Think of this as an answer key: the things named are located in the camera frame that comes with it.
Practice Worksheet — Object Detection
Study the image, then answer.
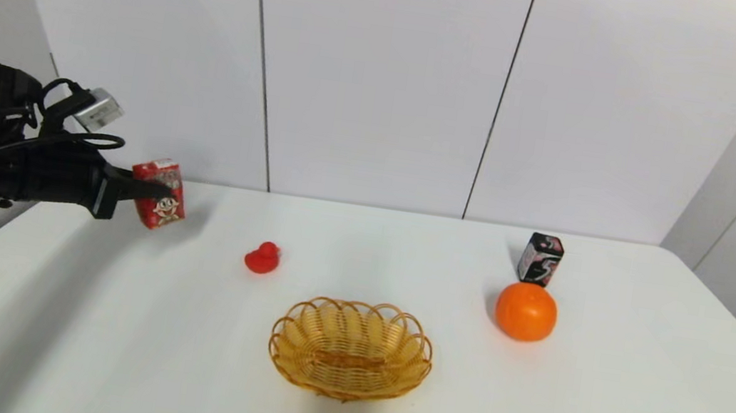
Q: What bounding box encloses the red milk carton with cartoon face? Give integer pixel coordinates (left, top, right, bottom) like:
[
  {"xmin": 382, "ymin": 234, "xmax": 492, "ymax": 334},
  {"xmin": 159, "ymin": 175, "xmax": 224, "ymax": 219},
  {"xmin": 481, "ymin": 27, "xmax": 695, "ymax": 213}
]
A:
[{"xmin": 124, "ymin": 154, "xmax": 193, "ymax": 235}]

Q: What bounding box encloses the orange fruit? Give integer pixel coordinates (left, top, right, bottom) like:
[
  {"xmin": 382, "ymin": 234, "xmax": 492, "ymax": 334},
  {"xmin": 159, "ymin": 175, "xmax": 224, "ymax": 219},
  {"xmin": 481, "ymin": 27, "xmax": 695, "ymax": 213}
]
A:
[{"xmin": 491, "ymin": 278, "xmax": 562, "ymax": 346}]

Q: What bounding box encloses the yellow woven wicker basket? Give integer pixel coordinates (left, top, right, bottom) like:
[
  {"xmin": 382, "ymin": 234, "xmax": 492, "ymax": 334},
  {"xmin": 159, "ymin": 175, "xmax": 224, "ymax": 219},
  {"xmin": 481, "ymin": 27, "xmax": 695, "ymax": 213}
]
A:
[{"xmin": 262, "ymin": 287, "xmax": 440, "ymax": 412}]

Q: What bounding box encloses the black chewing gum box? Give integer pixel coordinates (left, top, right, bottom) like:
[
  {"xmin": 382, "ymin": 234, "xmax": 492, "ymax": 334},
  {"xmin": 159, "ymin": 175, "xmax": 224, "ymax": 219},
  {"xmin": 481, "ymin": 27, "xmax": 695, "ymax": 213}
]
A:
[{"xmin": 515, "ymin": 230, "xmax": 567, "ymax": 290}]

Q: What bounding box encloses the red rubber duck toy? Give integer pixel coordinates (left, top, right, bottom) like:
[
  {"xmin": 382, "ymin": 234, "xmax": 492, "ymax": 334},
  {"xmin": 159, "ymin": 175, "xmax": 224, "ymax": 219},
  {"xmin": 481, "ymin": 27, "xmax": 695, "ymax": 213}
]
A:
[{"xmin": 242, "ymin": 238, "xmax": 283, "ymax": 277}]

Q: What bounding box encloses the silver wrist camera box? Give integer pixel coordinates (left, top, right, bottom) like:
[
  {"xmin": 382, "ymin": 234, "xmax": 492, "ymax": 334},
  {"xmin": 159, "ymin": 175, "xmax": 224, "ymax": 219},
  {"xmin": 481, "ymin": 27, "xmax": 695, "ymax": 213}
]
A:
[{"xmin": 72, "ymin": 86, "xmax": 128, "ymax": 136}]

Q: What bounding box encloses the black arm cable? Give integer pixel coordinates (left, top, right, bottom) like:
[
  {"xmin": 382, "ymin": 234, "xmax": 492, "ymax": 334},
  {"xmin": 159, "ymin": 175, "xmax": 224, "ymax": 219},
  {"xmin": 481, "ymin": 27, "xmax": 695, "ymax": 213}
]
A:
[{"xmin": 0, "ymin": 68, "xmax": 134, "ymax": 234}]

